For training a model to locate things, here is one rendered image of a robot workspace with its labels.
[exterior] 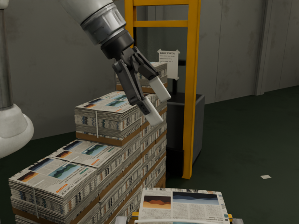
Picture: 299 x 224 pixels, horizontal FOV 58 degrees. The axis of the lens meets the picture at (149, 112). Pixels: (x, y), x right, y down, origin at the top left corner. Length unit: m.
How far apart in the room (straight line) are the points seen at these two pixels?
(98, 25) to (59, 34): 3.55
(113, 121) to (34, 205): 0.67
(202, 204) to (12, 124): 0.79
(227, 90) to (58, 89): 3.73
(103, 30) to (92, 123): 1.32
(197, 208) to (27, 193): 0.94
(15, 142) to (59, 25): 3.07
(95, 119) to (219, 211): 1.15
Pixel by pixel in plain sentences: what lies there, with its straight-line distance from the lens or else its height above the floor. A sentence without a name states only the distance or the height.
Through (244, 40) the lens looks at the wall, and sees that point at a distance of 6.50.
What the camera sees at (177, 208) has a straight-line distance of 0.94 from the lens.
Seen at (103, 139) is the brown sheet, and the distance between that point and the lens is 1.86.
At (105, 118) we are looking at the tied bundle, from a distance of 1.80.
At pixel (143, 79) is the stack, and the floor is 1.18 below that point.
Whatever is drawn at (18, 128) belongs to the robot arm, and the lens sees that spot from 1.23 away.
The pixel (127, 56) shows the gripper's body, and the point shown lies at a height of 1.53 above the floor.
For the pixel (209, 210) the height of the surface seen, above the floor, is 1.03.
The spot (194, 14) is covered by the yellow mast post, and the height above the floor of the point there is 1.70.
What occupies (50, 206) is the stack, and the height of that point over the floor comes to 0.74.
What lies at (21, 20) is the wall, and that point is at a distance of 4.05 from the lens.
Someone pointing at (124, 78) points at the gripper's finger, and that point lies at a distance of 0.58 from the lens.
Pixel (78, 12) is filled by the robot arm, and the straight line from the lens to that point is 0.61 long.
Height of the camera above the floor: 1.60
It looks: 18 degrees down
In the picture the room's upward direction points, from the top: straight up
